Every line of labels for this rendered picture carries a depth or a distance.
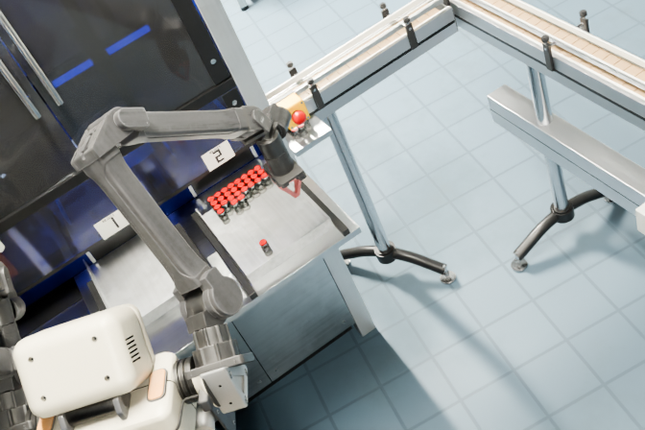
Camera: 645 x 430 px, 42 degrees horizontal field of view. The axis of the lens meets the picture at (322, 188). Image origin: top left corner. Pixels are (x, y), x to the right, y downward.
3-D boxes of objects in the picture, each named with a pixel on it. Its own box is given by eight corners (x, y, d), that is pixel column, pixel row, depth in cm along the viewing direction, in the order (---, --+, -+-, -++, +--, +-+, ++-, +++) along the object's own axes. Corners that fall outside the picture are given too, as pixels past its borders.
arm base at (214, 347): (183, 381, 155) (244, 362, 153) (173, 338, 157) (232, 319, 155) (199, 377, 163) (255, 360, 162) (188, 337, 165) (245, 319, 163)
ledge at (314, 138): (275, 136, 256) (274, 131, 255) (311, 114, 259) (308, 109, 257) (297, 157, 246) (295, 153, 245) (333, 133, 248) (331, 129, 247)
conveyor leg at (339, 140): (372, 258, 316) (305, 106, 266) (392, 245, 317) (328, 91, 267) (385, 272, 309) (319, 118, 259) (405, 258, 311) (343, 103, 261)
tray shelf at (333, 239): (76, 281, 239) (73, 277, 238) (279, 149, 251) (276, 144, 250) (129, 392, 204) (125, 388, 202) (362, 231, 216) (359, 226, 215)
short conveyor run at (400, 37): (283, 149, 254) (264, 110, 244) (261, 127, 265) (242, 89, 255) (462, 33, 266) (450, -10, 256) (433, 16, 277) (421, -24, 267)
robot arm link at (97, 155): (50, 153, 154) (80, 131, 148) (95, 120, 164) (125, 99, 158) (196, 337, 163) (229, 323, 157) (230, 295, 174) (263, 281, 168)
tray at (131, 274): (88, 267, 239) (82, 259, 236) (166, 216, 243) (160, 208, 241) (125, 340, 214) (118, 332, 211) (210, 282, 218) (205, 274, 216)
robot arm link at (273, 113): (226, 131, 191) (251, 116, 185) (239, 98, 198) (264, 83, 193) (263, 163, 196) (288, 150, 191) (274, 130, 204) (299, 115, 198)
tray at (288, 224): (200, 217, 238) (195, 209, 236) (275, 167, 243) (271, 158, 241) (251, 284, 213) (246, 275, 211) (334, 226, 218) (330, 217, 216)
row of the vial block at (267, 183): (218, 217, 235) (212, 206, 232) (271, 182, 238) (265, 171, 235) (222, 222, 233) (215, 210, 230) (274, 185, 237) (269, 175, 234)
